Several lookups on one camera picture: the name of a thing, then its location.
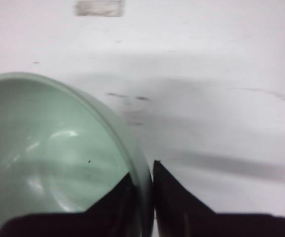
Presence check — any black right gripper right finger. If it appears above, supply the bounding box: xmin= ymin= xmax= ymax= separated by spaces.
xmin=153 ymin=160 xmax=285 ymax=237

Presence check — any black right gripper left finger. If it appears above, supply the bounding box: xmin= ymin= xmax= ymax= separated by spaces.
xmin=0 ymin=174 xmax=136 ymax=237

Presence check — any mint green bowl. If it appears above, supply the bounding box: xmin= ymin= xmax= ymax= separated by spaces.
xmin=0 ymin=73 xmax=154 ymax=237

